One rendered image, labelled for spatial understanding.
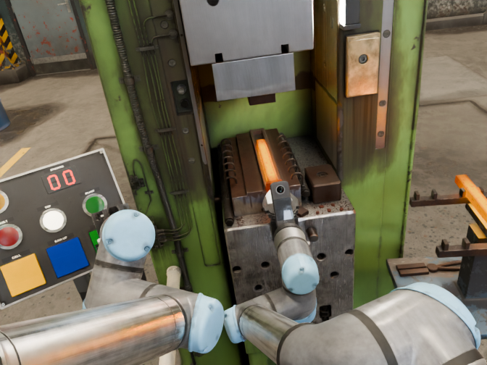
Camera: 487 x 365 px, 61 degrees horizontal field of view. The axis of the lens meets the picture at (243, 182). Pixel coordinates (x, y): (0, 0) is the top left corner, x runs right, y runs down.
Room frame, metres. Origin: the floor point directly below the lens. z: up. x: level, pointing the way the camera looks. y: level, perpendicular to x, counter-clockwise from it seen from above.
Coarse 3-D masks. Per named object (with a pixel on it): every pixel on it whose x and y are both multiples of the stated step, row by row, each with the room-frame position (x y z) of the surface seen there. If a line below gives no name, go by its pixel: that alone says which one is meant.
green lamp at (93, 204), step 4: (92, 196) 0.90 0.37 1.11; (96, 196) 0.90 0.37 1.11; (88, 200) 0.89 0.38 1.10; (92, 200) 0.89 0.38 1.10; (96, 200) 0.89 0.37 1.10; (100, 200) 0.90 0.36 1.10; (88, 204) 0.88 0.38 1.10; (92, 204) 0.88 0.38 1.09; (96, 204) 0.89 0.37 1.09; (100, 204) 0.89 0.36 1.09; (88, 208) 0.88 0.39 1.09; (92, 208) 0.88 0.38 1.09; (96, 208) 0.88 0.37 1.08; (100, 208) 0.88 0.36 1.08; (92, 212) 0.87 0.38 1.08
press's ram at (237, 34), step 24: (192, 0) 1.01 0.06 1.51; (216, 0) 1.01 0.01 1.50; (240, 0) 1.01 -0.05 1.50; (264, 0) 1.01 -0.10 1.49; (288, 0) 1.02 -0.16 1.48; (192, 24) 1.01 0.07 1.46; (216, 24) 1.01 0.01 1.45; (240, 24) 1.01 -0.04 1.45; (264, 24) 1.01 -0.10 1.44; (288, 24) 1.02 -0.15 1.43; (312, 24) 1.02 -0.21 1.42; (192, 48) 1.01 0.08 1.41; (216, 48) 1.01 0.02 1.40; (240, 48) 1.01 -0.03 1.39; (264, 48) 1.01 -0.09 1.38; (288, 48) 1.02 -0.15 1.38; (312, 48) 1.02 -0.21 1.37
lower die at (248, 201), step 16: (240, 144) 1.34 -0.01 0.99; (256, 144) 1.30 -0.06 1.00; (272, 144) 1.30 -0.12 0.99; (240, 160) 1.24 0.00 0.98; (256, 160) 1.20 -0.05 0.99; (272, 160) 1.17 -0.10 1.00; (240, 176) 1.13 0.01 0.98; (256, 176) 1.10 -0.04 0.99; (288, 176) 1.07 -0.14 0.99; (240, 192) 1.04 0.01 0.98; (256, 192) 1.01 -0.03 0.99; (240, 208) 1.01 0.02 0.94; (256, 208) 1.01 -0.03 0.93
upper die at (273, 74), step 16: (224, 64) 1.01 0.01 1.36; (240, 64) 1.01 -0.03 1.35; (256, 64) 1.01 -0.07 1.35; (272, 64) 1.01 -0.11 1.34; (288, 64) 1.02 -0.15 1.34; (224, 80) 1.01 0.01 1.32; (240, 80) 1.01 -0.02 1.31; (256, 80) 1.01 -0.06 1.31; (272, 80) 1.01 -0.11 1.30; (288, 80) 1.01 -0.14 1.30; (224, 96) 1.01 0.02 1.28; (240, 96) 1.01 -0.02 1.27
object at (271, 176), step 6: (258, 144) 1.28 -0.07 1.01; (264, 144) 1.27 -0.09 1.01; (258, 150) 1.28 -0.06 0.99; (264, 150) 1.23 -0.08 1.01; (264, 156) 1.18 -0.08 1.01; (264, 162) 1.14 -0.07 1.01; (270, 162) 1.14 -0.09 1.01; (264, 168) 1.12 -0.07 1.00; (270, 168) 1.10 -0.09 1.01; (270, 174) 1.06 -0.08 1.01; (270, 180) 1.02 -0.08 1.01; (276, 180) 1.01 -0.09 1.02
